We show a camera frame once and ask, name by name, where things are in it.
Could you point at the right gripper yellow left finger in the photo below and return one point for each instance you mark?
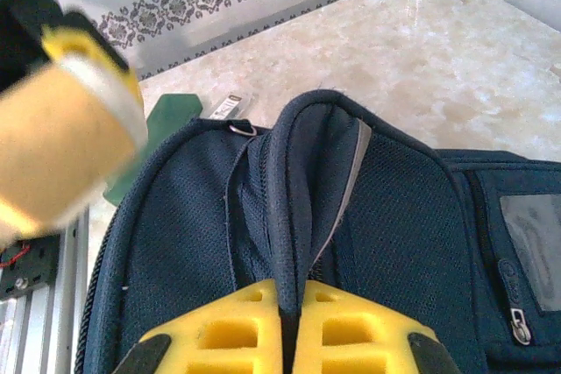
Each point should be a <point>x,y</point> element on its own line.
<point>219,334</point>

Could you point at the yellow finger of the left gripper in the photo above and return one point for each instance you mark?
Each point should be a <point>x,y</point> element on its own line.
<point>15,218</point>
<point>83,41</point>

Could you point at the navy blue backpack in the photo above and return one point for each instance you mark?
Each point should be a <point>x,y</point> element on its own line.
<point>394,225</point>

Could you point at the yellow wooden block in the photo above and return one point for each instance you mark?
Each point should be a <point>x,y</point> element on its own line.
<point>57,150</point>

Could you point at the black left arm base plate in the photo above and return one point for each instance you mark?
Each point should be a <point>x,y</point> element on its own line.
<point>39,260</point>

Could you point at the green hardcover notebook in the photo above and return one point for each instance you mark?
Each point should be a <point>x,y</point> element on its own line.
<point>171,111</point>

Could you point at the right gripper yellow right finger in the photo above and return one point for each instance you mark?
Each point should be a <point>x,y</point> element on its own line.
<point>359,339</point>

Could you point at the small clear plastic packet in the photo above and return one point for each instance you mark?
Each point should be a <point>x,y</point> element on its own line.
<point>230,104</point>

